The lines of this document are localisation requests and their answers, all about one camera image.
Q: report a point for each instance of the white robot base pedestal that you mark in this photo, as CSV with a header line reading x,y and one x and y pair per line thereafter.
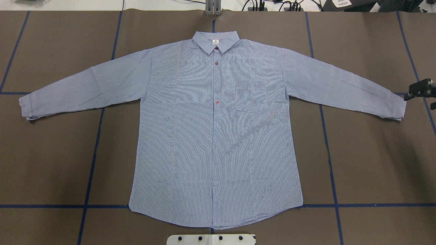
x,y
212,239

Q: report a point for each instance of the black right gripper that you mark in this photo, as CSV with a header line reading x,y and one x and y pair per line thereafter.
x,y
419,89

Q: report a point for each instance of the blue striped button-up shirt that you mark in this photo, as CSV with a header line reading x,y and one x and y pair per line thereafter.
x,y
215,147

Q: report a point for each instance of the grey aluminium frame post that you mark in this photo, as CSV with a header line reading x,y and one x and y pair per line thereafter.
x,y
213,7

